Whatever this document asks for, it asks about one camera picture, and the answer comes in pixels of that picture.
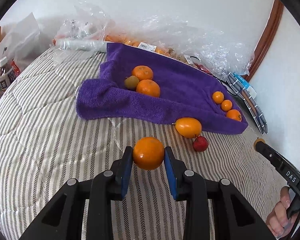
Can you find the large crumpled clear plastic bag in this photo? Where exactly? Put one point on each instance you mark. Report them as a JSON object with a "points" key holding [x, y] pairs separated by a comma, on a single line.
{"points": [[202, 45]]}

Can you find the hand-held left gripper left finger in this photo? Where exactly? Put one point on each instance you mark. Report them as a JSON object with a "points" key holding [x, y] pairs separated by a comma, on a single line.
{"points": [[127, 175]]}

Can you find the small mandarin orange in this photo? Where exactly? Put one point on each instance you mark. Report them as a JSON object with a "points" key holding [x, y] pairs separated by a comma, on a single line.
{"points": [[226, 105], [218, 97], [234, 115]]}

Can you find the small red apple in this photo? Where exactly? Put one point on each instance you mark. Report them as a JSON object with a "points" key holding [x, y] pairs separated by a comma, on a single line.
{"points": [[200, 144]]}

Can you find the brown wooden door frame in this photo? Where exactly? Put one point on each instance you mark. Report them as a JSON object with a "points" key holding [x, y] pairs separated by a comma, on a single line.
{"points": [[267, 37]]}

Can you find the purple towel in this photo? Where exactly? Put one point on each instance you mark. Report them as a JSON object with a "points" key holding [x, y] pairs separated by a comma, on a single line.
{"points": [[180, 92]]}

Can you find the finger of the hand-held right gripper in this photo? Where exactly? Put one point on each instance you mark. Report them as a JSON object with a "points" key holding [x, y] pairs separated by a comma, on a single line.
{"points": [[268, 153]]}

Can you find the person's right hand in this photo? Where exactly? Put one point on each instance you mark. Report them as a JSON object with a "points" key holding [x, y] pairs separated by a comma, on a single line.
{"points": [[277, 217]]}

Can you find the oval orange citrus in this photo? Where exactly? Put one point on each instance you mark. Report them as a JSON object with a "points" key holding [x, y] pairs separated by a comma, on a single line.
{"points": [[188, 127]]}

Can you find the small crumpled clear plastic bag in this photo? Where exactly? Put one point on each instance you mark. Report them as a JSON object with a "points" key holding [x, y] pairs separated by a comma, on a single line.
{"points": [[77, 30]]}

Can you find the green round fruit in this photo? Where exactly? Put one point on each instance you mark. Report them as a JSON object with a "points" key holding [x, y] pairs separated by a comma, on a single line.
{"points": [[131, 82]]}

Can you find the striped quilt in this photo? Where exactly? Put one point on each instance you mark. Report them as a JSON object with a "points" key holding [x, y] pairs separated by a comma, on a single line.
{"points": [[40, 130]]}

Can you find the plastic drink bottle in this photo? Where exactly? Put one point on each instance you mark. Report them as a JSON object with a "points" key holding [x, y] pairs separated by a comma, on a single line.
{"points": [[6, 75]]}

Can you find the labelled bag of brown fruit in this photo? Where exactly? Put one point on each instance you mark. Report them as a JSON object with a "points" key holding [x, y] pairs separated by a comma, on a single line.
{"points": [[187, 59]]}

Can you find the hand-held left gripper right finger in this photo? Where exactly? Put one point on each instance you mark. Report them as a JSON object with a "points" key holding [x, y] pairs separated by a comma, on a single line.
{"points": [[170, 175]]}

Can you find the white plastic bag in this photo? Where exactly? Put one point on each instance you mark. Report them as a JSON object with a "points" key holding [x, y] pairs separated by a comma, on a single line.
{"points": [[20, 40]]}

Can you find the blue and white tissue pack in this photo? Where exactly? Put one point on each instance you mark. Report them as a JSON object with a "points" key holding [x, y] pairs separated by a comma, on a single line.
{"points": [[246, 85]]}

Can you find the clear bag of oranges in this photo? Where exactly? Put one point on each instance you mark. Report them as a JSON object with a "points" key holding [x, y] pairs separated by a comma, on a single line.
{"points": [[135, 42]]}

